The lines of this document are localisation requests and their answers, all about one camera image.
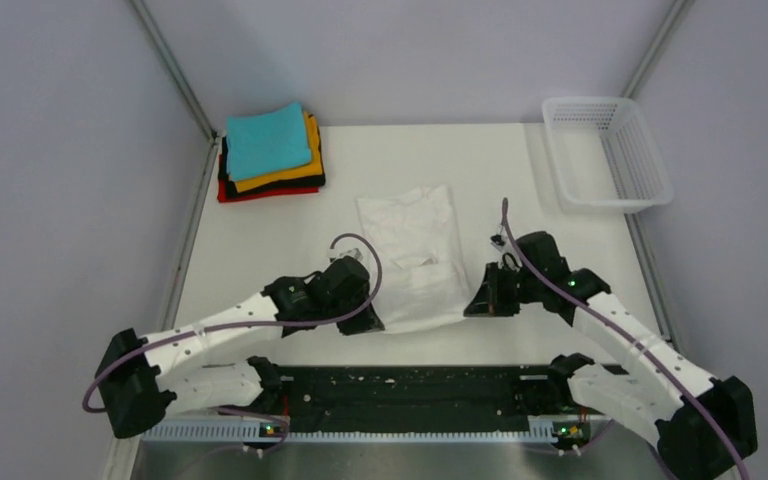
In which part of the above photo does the white plastic basket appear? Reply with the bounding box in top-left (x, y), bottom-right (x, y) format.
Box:
top-left (542, 96), bottom-right (674, 214)

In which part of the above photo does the folded red t shirt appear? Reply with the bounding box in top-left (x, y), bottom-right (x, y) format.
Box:
top-left (217, 181), bottom-right (320, 203)

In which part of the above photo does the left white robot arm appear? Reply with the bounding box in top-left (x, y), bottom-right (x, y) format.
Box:
top-left (93, 256), bottom-right (382, 439)

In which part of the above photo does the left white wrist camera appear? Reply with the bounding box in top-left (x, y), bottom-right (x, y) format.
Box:
top-left (328, 248), bottom-right (364, 262)

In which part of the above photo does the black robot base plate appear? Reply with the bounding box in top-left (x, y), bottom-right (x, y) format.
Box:
top-left (244, 364), bottom-right (624, 436)

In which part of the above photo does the white t shirt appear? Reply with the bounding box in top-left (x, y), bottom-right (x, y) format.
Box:
top-left (356, 185), bottom-right (471, 334)

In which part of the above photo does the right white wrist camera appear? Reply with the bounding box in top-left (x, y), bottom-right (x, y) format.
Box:
top-left (490, 233), bottom-right (508, 251)

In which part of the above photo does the folded cyan t shirt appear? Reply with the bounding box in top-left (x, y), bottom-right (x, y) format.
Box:
top-left (225, 102), bottom-right (312, 181)

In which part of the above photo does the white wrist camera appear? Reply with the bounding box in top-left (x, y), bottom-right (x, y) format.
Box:
top-left (490, 233), bottom-right (508, 251)
top-left (328, 248), bottom-right (364, 262)

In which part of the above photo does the white slotted cable duct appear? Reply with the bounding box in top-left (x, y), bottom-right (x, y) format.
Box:
top-left (141, 417), bottom-right (584, 444)

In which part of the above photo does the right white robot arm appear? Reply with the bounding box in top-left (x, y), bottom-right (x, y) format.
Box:
top-left (464, 231), bottom-right (758, 479)

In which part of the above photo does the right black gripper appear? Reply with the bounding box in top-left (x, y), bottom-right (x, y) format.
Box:
top-left (466, 261), bottom-right (543, 317)

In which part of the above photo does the folded black t shirt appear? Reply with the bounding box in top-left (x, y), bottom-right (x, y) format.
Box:
top-left (218, 119), bottom-right (327, 199)

